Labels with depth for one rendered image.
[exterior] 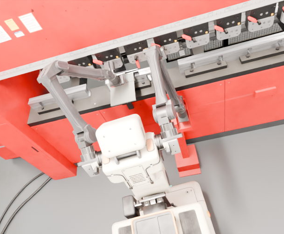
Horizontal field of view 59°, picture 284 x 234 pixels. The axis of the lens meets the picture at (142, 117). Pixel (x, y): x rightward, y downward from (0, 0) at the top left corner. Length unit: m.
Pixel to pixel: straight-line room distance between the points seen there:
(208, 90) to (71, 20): 1.07
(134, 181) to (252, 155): 1.46
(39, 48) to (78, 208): 1.57
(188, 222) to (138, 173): 0.42
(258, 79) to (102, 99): 1.17
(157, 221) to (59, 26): 1.23
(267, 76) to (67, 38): 1.41
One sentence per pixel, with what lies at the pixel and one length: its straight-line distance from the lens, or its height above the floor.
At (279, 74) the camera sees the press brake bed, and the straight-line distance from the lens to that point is 2.09.
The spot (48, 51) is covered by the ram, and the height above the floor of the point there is 1.38.
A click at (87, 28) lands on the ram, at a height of 1.46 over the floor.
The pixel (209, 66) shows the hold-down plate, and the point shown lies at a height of 0.91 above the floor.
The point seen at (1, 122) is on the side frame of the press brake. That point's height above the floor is 1.07.
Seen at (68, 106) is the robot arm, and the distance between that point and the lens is 1.29.
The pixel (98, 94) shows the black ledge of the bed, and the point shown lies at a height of 0.87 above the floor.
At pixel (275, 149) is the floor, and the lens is 2.58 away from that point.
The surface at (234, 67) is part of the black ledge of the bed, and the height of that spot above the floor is 0.87.
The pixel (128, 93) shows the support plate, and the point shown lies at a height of 1.00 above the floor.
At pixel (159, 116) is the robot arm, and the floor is 1.26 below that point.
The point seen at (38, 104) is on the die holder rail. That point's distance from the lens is 2.19.
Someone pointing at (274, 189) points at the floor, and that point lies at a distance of 2.43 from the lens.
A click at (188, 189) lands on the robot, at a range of 2.10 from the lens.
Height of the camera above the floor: 2.27
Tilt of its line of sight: 52 degrees down
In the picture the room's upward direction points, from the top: 25 degrees counter-clockwise
